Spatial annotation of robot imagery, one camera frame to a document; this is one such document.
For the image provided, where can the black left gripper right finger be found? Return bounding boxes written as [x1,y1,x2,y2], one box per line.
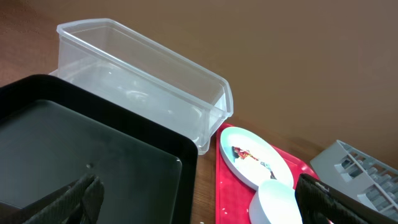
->
[295,174,397,224]

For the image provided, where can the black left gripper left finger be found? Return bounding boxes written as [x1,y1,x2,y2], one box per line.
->
[0,173,105,224]

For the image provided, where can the light blue bowl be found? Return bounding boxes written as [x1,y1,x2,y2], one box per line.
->
[249,179,303,224]

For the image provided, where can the light blue plate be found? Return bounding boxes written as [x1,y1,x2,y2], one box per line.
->
[220,127,294,190]

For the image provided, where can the red snack wrapper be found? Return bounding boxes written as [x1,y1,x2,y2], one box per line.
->
[232,146,276,179]

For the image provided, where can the grey dishwasher rack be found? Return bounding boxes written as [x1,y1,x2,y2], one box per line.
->
[310,140,397,221]

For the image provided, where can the black plastic tray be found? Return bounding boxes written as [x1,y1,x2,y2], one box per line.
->
[1,75,198,223]

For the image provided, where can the red serving tray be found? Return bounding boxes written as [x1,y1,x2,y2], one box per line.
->
[215,123,319,224]

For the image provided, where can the clear plastic bin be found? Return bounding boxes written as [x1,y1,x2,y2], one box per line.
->
[54,18,234,155]

